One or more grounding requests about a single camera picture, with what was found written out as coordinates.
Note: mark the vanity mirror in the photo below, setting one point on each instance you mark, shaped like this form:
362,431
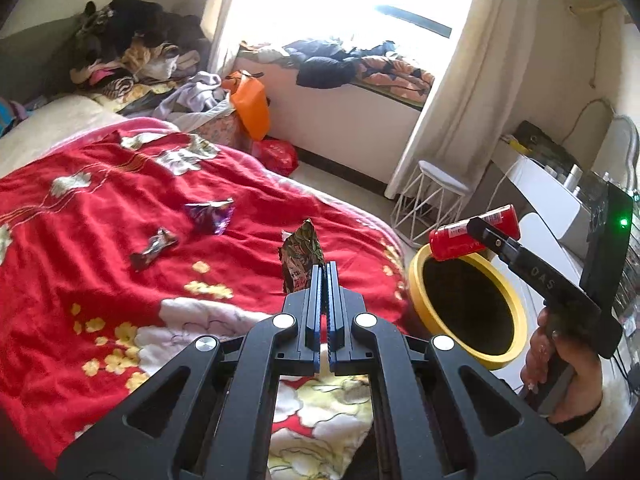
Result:
620,150

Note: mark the green black snack bag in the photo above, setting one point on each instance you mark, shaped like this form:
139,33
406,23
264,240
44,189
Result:
300,255

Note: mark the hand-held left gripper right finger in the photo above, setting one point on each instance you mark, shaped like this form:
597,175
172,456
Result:
333,305

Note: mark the white bottle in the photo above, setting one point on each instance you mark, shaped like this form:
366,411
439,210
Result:
575,176

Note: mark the red can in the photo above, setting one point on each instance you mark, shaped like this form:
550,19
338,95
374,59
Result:
450,246

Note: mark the person's right forearm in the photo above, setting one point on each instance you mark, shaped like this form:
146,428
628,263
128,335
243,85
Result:
602,437

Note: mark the brown candy wrapper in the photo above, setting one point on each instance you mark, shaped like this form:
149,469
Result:
152,251

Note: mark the white vanity desk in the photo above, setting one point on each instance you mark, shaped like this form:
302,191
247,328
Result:
540,185

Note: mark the black wrist band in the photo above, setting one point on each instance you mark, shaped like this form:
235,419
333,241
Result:
575,423

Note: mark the yellow rimmed black trash bin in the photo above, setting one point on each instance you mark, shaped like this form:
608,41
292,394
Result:
417,290

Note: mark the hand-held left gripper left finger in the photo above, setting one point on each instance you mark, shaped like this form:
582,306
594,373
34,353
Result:
315,305

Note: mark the red floral blanket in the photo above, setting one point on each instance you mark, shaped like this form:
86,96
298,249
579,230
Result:
100,210

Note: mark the lavender garment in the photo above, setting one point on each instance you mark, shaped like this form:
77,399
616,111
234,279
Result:
195,92

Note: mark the beige bed sheet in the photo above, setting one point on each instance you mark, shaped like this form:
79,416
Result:
55,120

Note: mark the person's right hand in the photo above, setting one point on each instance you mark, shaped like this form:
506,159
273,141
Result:
580,385

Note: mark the patterned laundry basket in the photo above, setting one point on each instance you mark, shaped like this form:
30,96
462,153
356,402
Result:
220,130

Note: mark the purple snack wrapper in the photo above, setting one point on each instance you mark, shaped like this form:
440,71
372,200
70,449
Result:
212,215

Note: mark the yellow item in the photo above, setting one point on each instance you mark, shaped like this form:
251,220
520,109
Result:
517,146

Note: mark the black framed window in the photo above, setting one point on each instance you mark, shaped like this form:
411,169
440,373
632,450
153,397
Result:
350,0

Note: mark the cream curtain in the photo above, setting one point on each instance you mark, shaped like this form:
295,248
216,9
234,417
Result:
475,85

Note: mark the orange patterned quilt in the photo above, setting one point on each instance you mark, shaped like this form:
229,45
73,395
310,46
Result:
395,74

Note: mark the red plastic bag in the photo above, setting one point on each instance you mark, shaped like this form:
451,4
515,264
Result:
275,156

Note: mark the grey headboard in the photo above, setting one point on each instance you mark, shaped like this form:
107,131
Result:
25,60

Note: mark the pile of clothes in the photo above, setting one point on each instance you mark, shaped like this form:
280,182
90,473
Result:
130,20

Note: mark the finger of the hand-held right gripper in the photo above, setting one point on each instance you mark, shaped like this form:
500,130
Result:
492,237

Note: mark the sheer white curtain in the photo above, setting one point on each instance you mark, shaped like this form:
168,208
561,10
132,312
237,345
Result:
222,15

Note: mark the orange shopping bag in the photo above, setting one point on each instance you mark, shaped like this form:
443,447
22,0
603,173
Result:
250,105

